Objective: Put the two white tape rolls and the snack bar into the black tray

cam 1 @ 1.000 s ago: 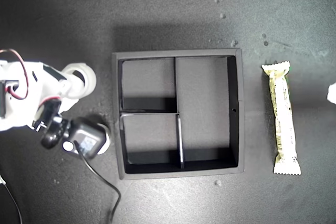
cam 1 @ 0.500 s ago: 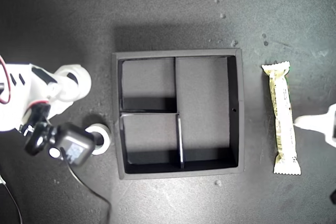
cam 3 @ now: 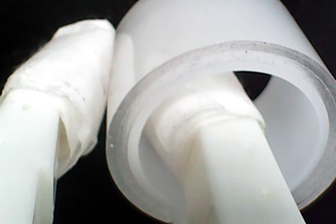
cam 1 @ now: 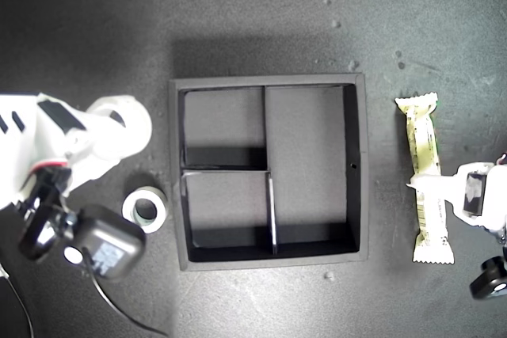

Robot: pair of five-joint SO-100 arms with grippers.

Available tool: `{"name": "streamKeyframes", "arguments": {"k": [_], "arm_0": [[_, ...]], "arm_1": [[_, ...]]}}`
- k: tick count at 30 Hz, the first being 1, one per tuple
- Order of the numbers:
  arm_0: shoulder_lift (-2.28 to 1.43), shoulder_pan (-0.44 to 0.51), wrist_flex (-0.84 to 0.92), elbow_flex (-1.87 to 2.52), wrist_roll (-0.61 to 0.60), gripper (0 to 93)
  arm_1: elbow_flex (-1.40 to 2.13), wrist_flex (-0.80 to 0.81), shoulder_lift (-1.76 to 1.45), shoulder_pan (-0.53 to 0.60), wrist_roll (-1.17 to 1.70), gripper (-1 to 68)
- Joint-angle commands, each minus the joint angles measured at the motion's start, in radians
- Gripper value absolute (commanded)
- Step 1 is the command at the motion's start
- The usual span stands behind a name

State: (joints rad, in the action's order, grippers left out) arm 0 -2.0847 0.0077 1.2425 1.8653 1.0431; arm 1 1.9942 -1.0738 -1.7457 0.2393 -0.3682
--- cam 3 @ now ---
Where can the large white tape roll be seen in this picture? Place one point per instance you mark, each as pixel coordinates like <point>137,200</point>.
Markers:
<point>210,19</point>

